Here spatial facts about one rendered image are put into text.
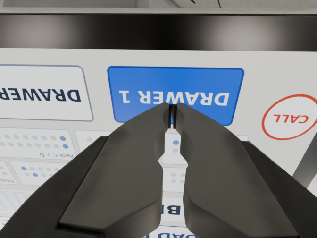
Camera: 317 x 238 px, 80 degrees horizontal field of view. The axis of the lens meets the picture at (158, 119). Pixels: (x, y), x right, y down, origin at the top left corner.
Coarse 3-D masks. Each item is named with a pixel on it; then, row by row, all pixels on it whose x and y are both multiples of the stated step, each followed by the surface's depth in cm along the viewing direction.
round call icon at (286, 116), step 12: (276, 96) 14; (288, 96) 13; (300, 96) 13; (312, 96) 13; (264, 108) 14; (276, 108) 14; (288, 108) 14; (300, 108) 14; (312, 108) 14; (264, 120) 15; (276, 120) 15; (288, 120) 15; (300, 120) 14; (312, 120) 14; (264, 132) 15; (276, 132) 15; (288, 132) 15; (300, 132) 15; (312, 132) 15
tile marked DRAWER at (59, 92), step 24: (0, 72) 14; (24, 72) 14; (48, 72) 14; (72, 72) 13; (0, 96) 15; (24, 96) 15; (48, 96) 15; (72, 96) 14; (48, 120) 16; (72, 120) 16
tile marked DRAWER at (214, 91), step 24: (120, 72) 13; (144, 72) 13; (168, 72) 13; (192, 72) 13; (216, 72) 13; (240, 72) 13; (120, 96) 14; (144, 96) 14; (168, 96) 14; (192, 96) 14; (216, 96) 14; (120, 120) 15; (216, 120) 15
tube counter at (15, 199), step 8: (0, 192) 22; (8, 192) 21; (16, 192) 21; (24, 192) 21; (32, 192) 21; (0, 200) 22; (8, 200) 22; (16, 200) 22; (24, 200) 22; (0, 208) 23; (8, 208) 23; (16, 208) 23
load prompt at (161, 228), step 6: (0, 216) 24; (0, 222) 25; (6, 222) 25; (0, 228) 26; (162, 228) 24; (168, 228) 24; (174, 228) 24; (180, 228) 23; (186, 228) 23; (150, 234) 25; (156, 234) 25; (162, 234) 24; (168, 234) 24; (174, 234) 24; (180, 234) 24; (186, 234) 24; (192, 234) 24
